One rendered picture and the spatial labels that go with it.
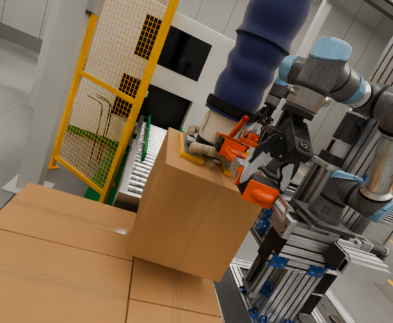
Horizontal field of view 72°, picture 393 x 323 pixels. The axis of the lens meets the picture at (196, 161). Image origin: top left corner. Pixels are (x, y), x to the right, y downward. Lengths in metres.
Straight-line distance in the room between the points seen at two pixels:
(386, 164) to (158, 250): 0.88
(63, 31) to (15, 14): 8.82
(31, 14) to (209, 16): 5.68
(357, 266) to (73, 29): 2.15
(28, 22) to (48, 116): 8.68
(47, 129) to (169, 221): 1.55
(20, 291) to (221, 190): 0.74
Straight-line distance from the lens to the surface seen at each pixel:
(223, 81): 1.15
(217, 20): 10.62
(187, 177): 0.95
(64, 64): 2.24
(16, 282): 1.15
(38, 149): 2.43
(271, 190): 0.64
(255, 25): 1.15
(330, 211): 1.35
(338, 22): 12.57
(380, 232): 1.84
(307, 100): 0.63
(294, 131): 0.60
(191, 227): 1.05
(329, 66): 0.64
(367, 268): 1.47
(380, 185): 1.23
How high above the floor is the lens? 1.38
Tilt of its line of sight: 16 degrees down
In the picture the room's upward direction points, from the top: 24 degrees clockwise
